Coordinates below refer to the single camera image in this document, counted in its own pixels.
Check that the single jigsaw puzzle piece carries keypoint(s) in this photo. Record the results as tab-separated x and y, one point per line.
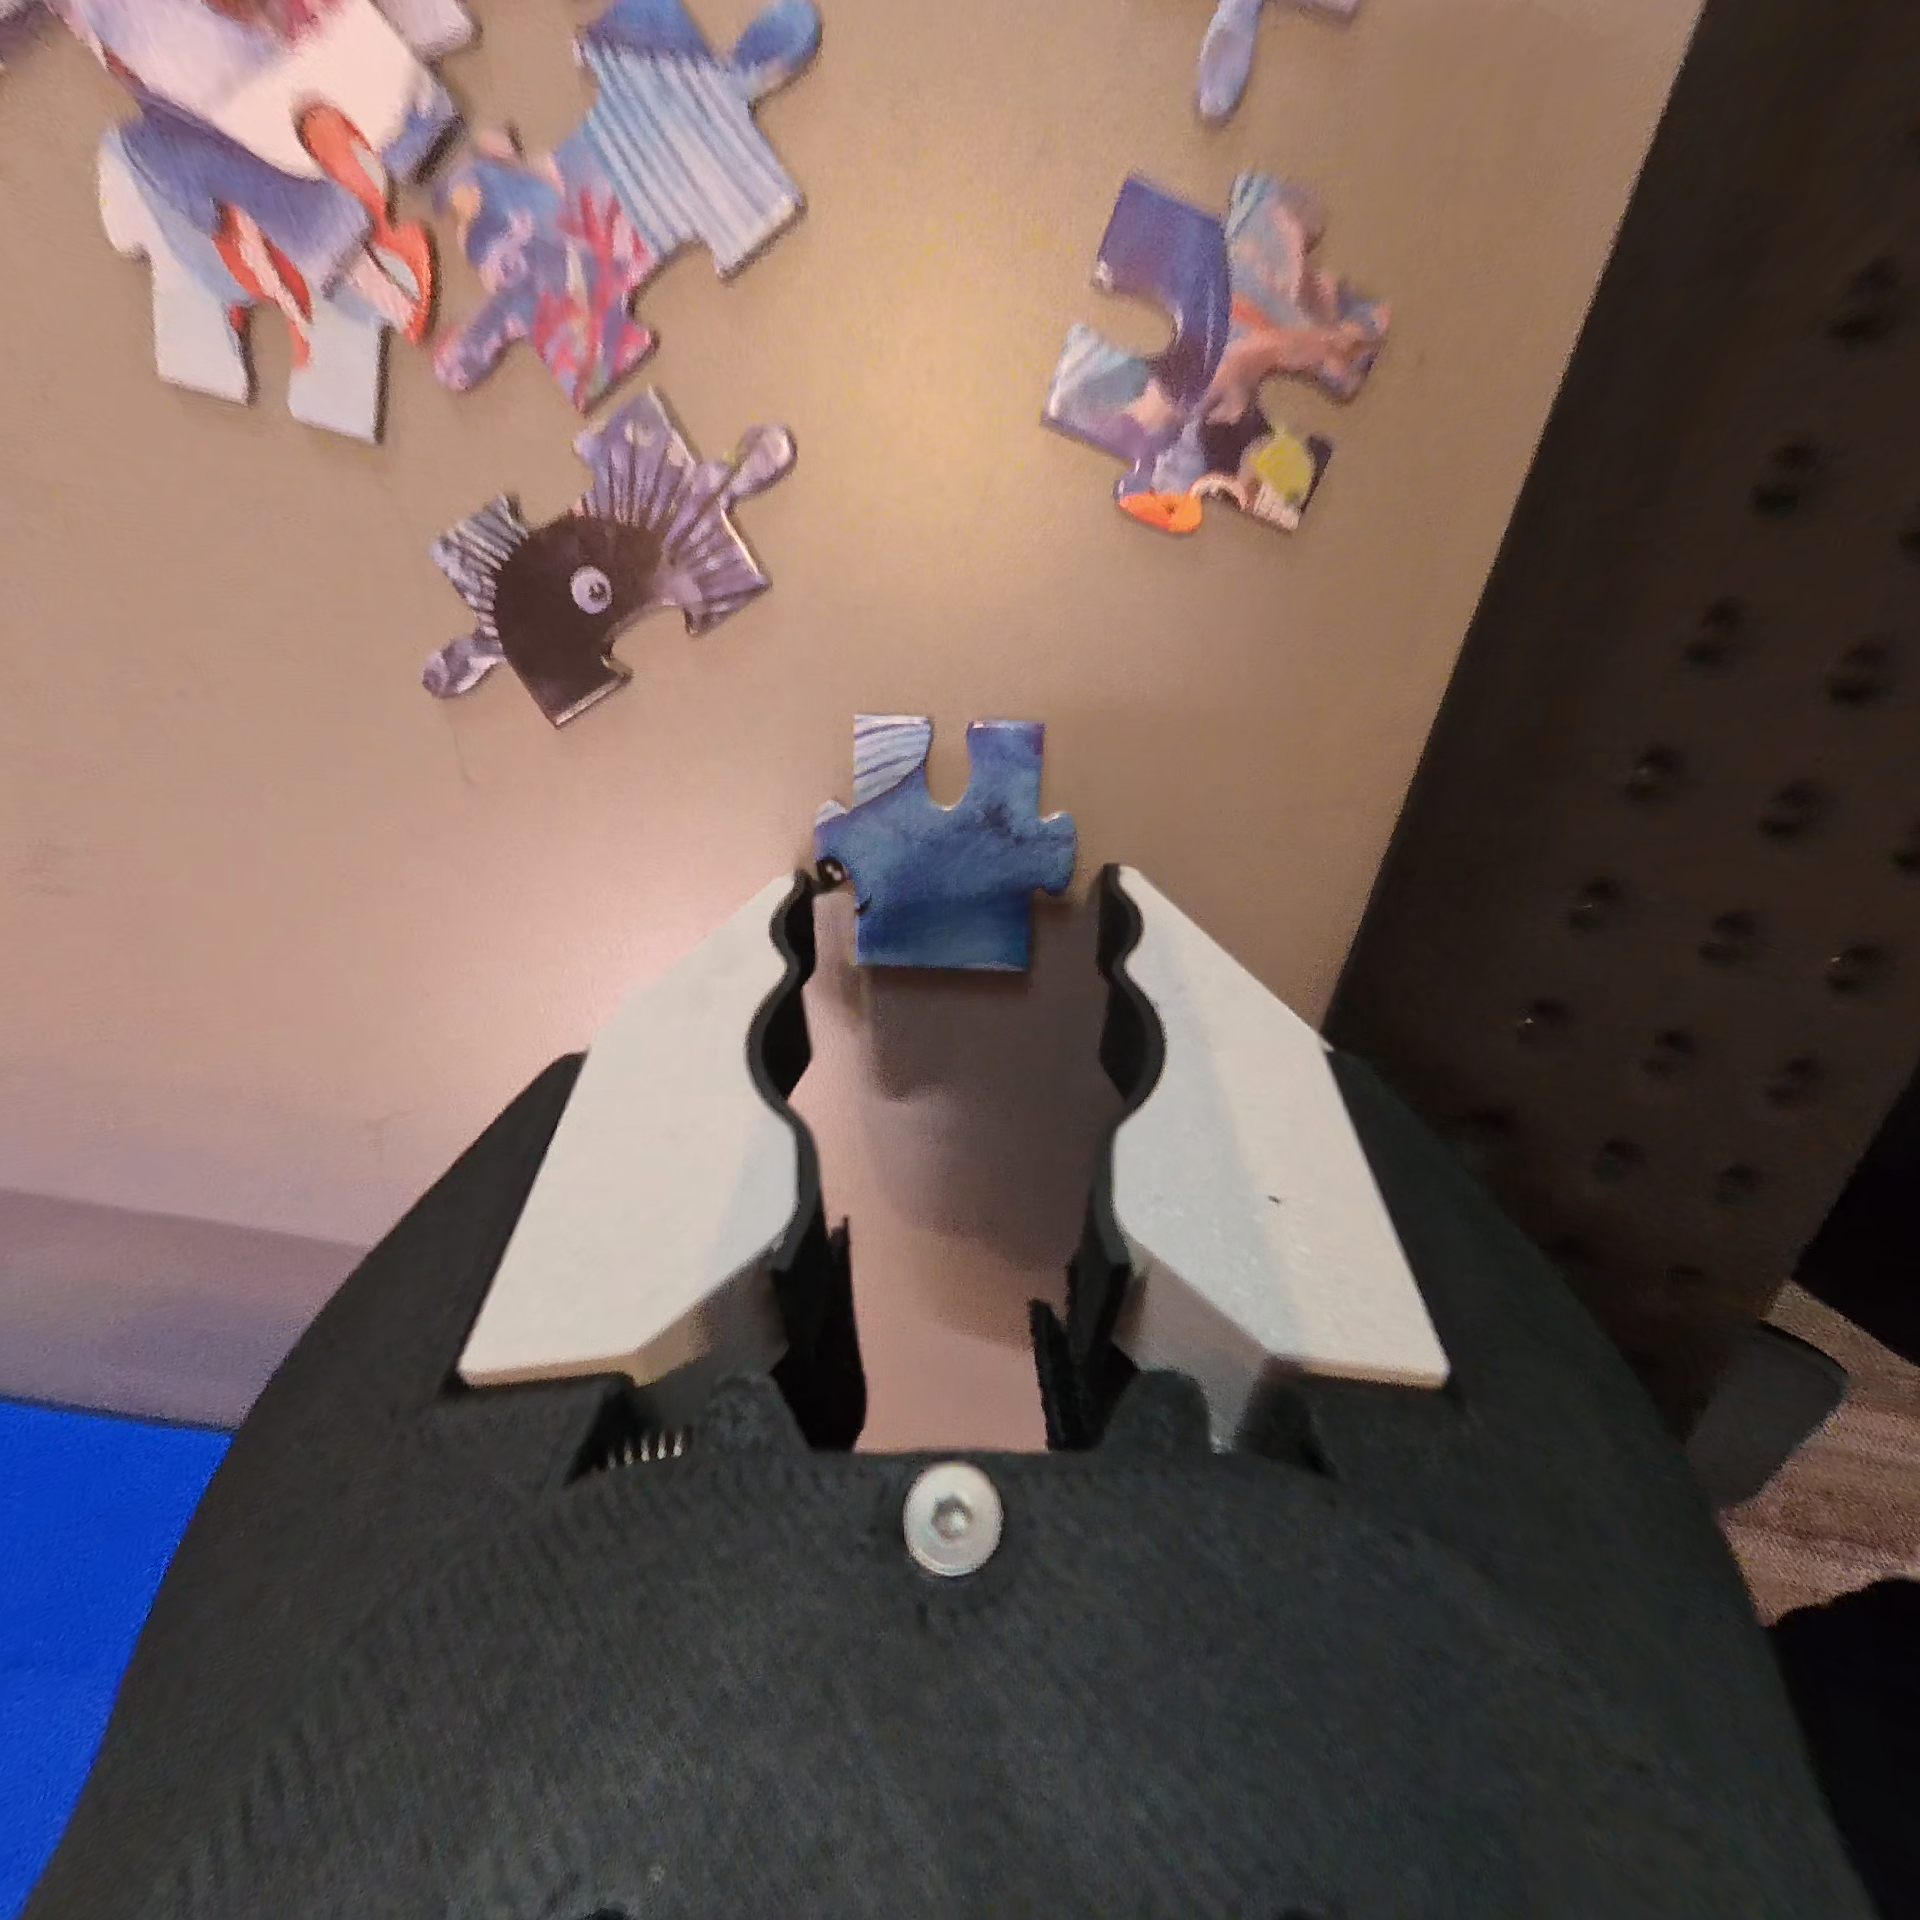
945	886

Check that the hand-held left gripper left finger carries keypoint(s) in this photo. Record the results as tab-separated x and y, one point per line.
631	1199

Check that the dark perforated panel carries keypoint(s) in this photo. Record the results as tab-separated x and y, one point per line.
1679	676

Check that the pile of jigsaw puzzle pieces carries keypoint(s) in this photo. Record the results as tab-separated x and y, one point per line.
660	165

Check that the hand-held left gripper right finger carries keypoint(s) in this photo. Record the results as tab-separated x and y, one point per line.
1278	1199

